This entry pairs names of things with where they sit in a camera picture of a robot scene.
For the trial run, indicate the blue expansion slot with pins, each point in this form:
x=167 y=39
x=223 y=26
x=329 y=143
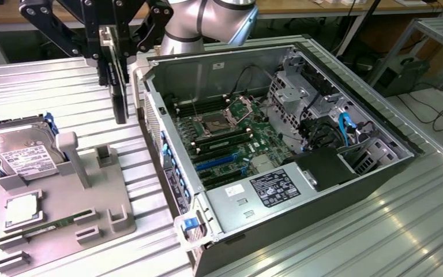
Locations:
x=215 y=161

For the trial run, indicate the black box on floor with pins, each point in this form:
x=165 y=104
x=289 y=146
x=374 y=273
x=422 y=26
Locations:
x=402 y=78

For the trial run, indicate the silver chipset heatsink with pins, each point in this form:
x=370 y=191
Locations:
x=265 y=163

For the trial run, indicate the grey metal frame shelf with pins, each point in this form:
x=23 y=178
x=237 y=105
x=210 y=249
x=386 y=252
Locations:
x=441 y=31

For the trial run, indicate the green RAM stick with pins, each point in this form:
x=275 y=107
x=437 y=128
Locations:
x=52 y=225

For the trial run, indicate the metal socket cover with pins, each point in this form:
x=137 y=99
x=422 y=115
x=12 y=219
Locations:
x=241 y=107

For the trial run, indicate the green motherboard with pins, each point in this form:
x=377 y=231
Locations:
x=262 y=141

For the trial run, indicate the black plastic shroud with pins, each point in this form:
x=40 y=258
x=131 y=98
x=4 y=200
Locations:
x=322 y=170

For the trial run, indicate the blue slot clips row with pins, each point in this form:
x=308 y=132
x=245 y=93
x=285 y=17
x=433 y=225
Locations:
x=175 y=170

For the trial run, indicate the thin metal locking lever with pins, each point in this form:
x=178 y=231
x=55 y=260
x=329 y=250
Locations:
x=195 y=109

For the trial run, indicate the grey parts rack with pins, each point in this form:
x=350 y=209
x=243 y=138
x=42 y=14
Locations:
x=91 y=207

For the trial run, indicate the hard disk with blue bracket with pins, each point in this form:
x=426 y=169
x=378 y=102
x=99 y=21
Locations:
x=18 y=150

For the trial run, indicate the metal disk bay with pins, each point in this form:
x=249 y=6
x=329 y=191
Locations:
x=291 y=95

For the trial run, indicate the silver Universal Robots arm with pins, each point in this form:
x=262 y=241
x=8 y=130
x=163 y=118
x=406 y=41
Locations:
x=191 y=17

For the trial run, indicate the wooden desk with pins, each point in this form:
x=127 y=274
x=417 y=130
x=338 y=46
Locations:
x=322 y=7

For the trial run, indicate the silver CPU chip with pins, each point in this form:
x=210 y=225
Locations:
x=22 y=210

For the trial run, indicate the installed RAM stick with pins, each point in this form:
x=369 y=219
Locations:
x=223 y=141

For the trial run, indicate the grey power supply unit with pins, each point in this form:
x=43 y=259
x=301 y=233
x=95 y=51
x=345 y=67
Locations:
x=245 y=202

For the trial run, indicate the black expansion slot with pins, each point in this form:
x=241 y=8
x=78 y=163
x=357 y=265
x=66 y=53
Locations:
x=223 y=176

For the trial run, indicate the CPU socket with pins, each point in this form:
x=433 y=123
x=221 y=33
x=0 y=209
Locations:
x=211 y=124

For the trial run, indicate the blue case latch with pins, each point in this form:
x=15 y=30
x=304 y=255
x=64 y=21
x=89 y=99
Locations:
x=190 y=224

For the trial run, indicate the black RAM slots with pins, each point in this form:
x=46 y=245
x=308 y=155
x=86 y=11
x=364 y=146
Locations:
x=202 y=106

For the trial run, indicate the open black PC case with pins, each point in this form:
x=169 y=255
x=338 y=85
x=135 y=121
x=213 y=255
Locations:
x=360 y=202

